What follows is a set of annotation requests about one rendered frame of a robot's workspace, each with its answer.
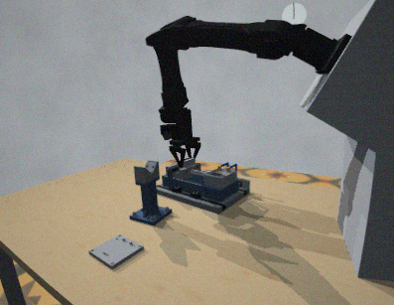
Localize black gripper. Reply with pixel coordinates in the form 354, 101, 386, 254
169, 124, 201, 168

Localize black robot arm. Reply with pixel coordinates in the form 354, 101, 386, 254
146, 16, 352, 140

